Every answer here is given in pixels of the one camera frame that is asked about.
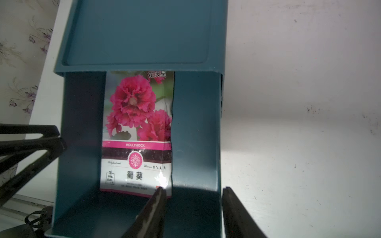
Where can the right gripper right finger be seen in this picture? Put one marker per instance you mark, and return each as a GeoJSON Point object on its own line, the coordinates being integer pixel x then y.
{"type": "Point", "coordinates": [238, 223]}

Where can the teal drawer cabinet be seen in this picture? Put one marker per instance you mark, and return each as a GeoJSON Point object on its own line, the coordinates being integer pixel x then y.
{"type": "Point", "coordinates": [144, 35]}

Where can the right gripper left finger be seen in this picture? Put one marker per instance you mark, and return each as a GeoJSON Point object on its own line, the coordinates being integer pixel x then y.
{"type": "Point", "coordinates": [150, 221]}

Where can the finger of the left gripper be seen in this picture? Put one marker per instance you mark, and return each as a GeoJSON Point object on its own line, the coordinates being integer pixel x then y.
{"type": "Point", "coordinates": [16, 151]}
{"type": "Point", "coordinates": [19, 132]}

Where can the pink hollyhock seed bag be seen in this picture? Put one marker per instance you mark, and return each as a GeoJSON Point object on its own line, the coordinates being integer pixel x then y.
{"type": "Point", "coordinates": [136, 154]}

